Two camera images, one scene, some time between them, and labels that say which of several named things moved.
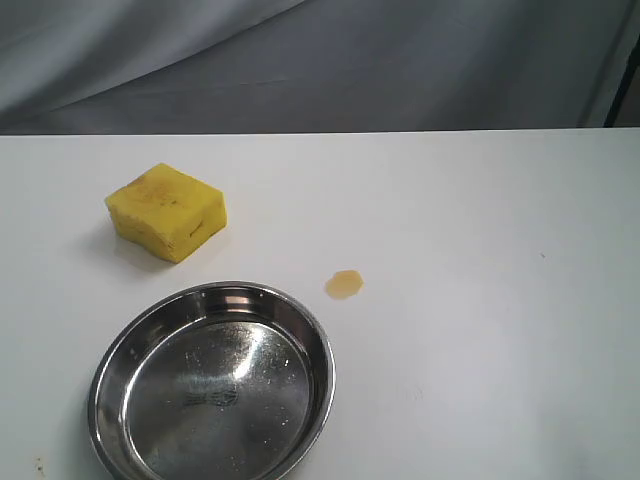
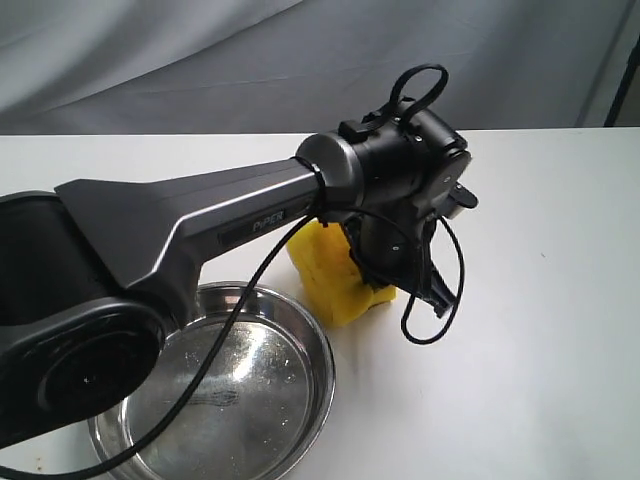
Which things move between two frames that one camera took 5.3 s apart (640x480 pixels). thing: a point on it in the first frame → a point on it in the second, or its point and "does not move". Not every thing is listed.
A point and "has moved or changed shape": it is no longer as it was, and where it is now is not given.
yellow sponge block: (169, 210) has moved or changed shape
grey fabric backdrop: (187, 66) does not move
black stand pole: (633, 64) does not move
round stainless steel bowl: (218, 381) does not move
